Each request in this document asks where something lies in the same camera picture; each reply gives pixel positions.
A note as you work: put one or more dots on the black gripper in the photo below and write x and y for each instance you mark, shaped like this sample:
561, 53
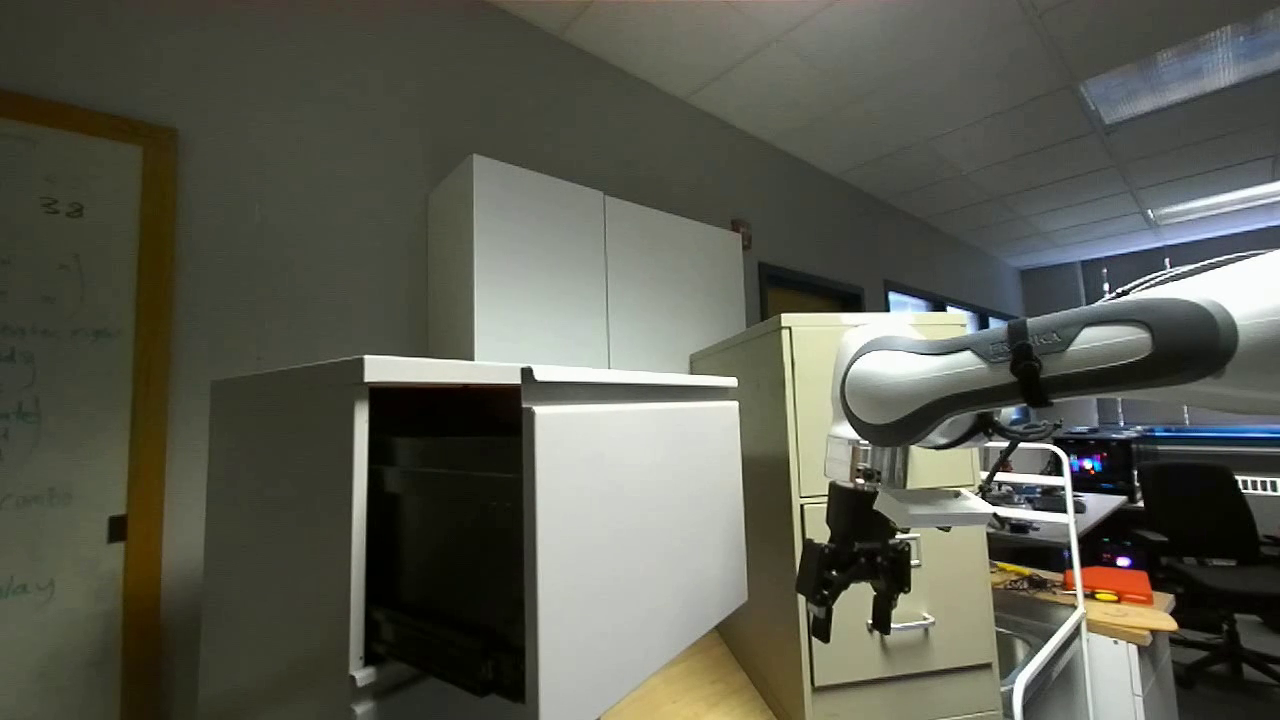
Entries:
859, 548

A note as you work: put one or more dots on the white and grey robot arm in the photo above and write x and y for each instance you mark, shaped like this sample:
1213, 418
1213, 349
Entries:
1202, 335

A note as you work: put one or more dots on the beige metal filing cabinet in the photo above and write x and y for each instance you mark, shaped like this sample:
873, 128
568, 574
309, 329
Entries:
943, 648

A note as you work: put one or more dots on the white open top drawer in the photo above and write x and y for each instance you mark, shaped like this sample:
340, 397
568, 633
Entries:
544, 538

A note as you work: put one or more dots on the white left cabinet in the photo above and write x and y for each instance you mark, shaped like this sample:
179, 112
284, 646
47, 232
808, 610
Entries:
284, 542

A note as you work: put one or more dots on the orange tool on table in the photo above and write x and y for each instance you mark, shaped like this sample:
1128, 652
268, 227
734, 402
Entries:
1127, 587

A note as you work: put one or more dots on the wooden side table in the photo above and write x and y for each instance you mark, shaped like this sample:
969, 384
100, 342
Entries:
1093, 618

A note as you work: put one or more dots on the black office chair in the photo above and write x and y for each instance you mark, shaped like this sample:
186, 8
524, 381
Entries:
1208, 559

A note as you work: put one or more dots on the ceiling fluorescent light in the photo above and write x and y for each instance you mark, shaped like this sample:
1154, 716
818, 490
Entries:
1218, 205

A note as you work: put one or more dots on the wood framed whiteboard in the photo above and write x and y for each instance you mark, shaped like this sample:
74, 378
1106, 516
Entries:
84, 319

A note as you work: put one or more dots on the white metal tube frame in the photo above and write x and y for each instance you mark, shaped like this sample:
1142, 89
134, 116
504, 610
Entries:
1034, 564

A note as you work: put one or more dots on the white wall cabinet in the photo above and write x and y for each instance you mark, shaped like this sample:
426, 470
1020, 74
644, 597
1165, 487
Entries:
524, 265

